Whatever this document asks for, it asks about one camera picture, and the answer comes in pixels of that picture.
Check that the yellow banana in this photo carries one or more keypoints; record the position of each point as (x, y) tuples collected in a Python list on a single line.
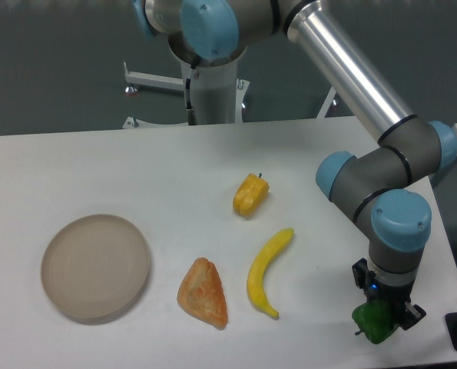
[(256, 293)]

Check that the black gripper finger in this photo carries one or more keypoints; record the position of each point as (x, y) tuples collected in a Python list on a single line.
[(360, 271), (409, 315)]

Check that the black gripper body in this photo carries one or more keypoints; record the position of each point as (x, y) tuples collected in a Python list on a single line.
[(386, 286)]

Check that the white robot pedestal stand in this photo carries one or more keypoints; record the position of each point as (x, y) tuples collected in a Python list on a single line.
[(211, 95)]

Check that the yellow bell pepper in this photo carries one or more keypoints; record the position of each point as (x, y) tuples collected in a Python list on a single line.
[(250, 195)]

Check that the orange triangular pastry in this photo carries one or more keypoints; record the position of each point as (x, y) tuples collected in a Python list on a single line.
[(201, 294)]

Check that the green bell pepper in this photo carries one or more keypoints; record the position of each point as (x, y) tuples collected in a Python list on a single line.
[(375, 320)]

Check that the beige round plate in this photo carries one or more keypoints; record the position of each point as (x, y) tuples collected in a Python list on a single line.
[(95, 268)]

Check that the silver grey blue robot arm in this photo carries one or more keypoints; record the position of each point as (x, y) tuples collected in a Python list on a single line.
[(372, 191)]

